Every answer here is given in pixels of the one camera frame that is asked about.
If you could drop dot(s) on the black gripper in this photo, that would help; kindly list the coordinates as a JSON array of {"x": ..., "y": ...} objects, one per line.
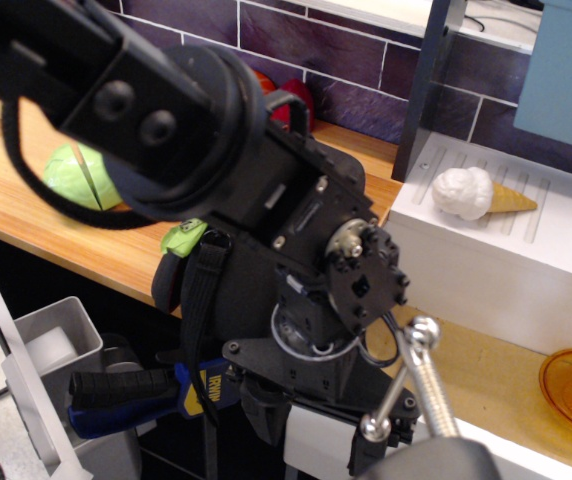
[{"x": 321, "y": 397}]

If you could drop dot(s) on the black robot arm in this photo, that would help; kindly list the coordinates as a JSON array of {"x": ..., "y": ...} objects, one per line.
[{"x": 293, "y": 266}]

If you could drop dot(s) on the blue black Irwin clamp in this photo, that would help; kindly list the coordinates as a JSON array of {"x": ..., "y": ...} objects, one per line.
[{"x": 107, "y": 403}]

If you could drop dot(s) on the green masking tape piece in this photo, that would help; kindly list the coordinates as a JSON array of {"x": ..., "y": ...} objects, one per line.
[{"x": 182, "y": 239}]

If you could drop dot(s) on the grey plastic bin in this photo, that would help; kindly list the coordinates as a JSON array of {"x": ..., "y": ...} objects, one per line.
[{"x": 45, "y": 348}]

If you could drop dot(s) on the white toy sink counter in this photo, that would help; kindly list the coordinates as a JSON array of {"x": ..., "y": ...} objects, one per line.
[{"x": 505, "y": 275}]

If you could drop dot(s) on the toy ice cream cone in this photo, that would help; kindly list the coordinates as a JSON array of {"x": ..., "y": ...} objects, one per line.
[{"x": 470, "y": 194}]

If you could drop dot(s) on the red toy pepper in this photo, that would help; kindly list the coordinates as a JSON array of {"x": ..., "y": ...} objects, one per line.
[{"x": 292, "y": 106}]

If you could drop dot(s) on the orange toy vegetable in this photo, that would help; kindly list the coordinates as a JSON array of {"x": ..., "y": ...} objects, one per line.
[{"x": 266, "y": 84}]

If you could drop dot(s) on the green toy cabbage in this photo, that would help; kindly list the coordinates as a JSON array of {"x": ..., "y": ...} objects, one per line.
[{"x": 77, "y": 173}]

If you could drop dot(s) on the light blue cabinet box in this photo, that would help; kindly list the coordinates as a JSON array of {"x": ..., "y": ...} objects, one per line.
[{"x": 545, "y": 103}]

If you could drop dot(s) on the dark grey shelf post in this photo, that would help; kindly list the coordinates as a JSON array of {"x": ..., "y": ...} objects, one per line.
[{"x": 444, "y": 23}]

